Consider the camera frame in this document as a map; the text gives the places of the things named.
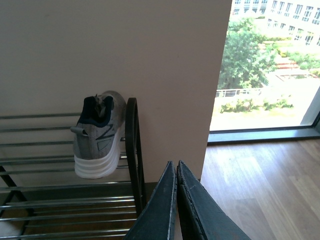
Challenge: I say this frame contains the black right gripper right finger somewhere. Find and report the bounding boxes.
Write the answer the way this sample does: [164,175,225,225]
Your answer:
[176,160,250,240]

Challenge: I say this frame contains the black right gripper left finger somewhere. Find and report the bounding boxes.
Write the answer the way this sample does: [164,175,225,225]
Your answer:
[124,161,177,240]

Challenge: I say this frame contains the grey sneaker one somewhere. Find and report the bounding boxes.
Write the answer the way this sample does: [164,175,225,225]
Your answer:
[70,90,127,179]

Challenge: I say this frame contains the black metal shoe rack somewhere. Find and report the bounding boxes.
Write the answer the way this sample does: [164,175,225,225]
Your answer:
[0,98,146,240]

